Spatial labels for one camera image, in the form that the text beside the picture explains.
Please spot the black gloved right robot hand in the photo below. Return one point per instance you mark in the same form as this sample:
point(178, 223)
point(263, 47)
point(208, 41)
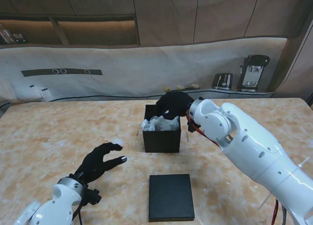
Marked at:
point(174, 104)

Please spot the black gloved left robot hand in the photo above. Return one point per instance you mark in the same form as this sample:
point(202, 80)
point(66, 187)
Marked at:
point(97, 161)

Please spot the white printed plastic bag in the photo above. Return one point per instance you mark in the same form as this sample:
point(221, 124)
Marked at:
point(160, 123)

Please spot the black gift box lid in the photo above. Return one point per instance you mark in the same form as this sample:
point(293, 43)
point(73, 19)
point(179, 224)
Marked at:
point(171, 198)

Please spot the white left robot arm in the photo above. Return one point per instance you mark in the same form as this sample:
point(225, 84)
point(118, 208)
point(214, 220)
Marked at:
point(53, 205)

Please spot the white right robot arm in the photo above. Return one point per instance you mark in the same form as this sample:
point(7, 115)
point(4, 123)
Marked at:
point(249, 141)

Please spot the black open gift box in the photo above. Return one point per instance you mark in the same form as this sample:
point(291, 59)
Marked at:
point(161, 141)

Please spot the yellow fruit pieces on board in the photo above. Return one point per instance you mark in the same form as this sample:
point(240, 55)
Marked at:
point(171, 88)

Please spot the grey counter ledge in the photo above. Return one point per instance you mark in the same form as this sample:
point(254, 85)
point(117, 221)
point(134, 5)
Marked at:
point(207, 94)

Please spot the white protective cloth cover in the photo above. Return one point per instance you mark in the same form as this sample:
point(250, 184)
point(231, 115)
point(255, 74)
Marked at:
point(146, 68)

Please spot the black toaster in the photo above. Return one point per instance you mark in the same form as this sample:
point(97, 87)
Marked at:
point(222, 81)

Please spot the black silver coffee machine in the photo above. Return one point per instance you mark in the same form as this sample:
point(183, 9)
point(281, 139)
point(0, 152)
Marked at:
point(253, 73)

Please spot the dark strip with white rings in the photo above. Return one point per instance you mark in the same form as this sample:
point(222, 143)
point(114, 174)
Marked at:
point(36, 73)

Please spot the black device on shelf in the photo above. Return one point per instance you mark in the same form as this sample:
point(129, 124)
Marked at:
point(19, 38)

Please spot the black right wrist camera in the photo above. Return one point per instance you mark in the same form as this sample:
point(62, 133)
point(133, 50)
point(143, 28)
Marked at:
point(192, 127)

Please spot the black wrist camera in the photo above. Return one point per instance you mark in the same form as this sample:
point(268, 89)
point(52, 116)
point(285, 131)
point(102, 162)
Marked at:
point(93, 196)
point(192, 127)

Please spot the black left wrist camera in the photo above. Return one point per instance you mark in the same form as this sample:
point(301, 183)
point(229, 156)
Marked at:
point(93, 196)

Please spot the wooden wall shelf niche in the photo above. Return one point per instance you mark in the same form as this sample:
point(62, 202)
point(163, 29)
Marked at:
point(97, 31)

